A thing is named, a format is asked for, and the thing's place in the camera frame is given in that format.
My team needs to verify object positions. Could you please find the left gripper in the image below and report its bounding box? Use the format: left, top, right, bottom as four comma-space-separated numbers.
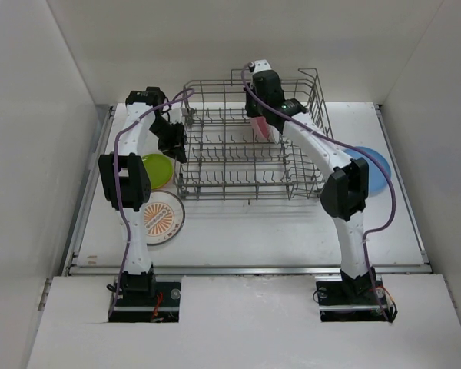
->
149, 117, 187, 164

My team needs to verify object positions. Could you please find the pink plate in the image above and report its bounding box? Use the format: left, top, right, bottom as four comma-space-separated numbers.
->
250, 116, 273, 141

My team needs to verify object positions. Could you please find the lime green plate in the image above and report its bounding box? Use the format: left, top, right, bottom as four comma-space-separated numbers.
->
142, 154, 173, 190

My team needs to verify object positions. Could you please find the grey wire dish rack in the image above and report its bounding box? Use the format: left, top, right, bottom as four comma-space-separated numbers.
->
173, 69, 324, 201

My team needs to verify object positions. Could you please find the white plate orange sunburst pattern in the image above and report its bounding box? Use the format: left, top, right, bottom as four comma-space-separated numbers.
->
144, 190, 186, 247

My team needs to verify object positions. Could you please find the blue plate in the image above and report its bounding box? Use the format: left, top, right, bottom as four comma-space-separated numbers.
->
343, 146, 391, 197

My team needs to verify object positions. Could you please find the plain white plate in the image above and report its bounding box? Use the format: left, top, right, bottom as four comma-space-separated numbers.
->
270, 127, 281, 144

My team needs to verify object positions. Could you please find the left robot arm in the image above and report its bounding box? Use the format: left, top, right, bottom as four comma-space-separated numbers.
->
98, 87, 194, 305

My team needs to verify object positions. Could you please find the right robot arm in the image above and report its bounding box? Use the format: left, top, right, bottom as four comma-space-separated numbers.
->
243, 60, 373, 303

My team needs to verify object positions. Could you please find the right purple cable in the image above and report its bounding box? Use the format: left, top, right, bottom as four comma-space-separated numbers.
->
240, 63, 399, 322

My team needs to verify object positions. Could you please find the purple cable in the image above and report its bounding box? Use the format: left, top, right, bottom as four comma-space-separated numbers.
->
108, 88, 196, 322
240, 63, 399, 322

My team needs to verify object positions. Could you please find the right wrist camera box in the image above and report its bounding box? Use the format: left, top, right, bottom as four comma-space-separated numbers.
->
248, 59, 272, 75

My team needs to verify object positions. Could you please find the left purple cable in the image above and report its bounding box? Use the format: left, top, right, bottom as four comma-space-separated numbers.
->
108, 88, 196, 322

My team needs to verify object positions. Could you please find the front aluminium rail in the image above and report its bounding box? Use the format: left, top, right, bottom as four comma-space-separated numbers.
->
66, 264, 433, 276

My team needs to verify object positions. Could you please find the left aluminium rail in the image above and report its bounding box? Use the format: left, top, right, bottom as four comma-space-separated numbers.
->
56, 105, 116, 276

